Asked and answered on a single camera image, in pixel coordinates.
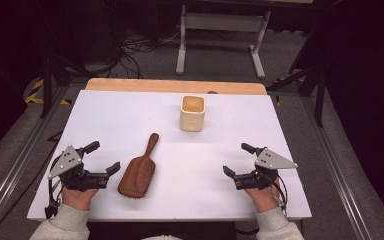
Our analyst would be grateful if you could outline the black cables on floor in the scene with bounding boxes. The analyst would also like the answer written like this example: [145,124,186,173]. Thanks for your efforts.
[111,28,183,80]

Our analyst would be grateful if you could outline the person's left hand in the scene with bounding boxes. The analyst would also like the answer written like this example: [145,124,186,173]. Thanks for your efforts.
[61,185,100,212]

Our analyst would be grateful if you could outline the aluminium floor rail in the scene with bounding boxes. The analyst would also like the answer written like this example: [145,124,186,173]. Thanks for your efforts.
[299,95,373,240]
[0,85,73,240]

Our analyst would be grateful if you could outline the cream square cup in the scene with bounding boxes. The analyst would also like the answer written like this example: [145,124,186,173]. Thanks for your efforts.
[179,95,207,133]

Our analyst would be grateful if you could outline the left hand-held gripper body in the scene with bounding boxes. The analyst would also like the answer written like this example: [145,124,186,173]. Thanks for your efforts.
[47,145,111,193]

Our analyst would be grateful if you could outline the white table board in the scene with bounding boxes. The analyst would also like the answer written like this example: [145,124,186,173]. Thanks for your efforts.
[26,89,313,222]

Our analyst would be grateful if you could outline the black tripod stand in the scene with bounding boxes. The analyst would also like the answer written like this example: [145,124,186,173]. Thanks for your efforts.
[39,54,93,120]
[267,61,328,128]

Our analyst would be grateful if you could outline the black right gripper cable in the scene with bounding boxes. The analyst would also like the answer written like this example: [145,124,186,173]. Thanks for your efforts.
[267,172,289,217]

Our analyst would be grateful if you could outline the person's light clothing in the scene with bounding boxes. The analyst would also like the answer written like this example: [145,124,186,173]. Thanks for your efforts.
[140,234,184,240]

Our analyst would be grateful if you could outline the grey metal stand frame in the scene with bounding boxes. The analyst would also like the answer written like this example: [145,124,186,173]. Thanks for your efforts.
[175,4,272,80]

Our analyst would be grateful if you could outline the yellow black hazard tape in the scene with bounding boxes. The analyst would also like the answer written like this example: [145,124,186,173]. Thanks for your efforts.
[24,78,72,106]

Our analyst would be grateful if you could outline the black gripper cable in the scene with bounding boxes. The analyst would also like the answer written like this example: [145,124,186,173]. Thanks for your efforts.
[44,179,63,220]
[267,172,289,217]

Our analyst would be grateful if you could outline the brown wooden hairbrush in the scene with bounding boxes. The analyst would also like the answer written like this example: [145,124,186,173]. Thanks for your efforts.
[117,132,160,200]

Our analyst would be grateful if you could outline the person's right hand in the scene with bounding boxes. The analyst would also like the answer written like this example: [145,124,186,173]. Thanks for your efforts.
[244,184,281,214]

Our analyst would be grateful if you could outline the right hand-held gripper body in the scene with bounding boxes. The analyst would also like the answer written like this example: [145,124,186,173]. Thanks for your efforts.
[233,147,299,191]

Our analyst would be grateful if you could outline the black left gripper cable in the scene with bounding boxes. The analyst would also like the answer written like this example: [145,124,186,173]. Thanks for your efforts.
[44,179,63,220]

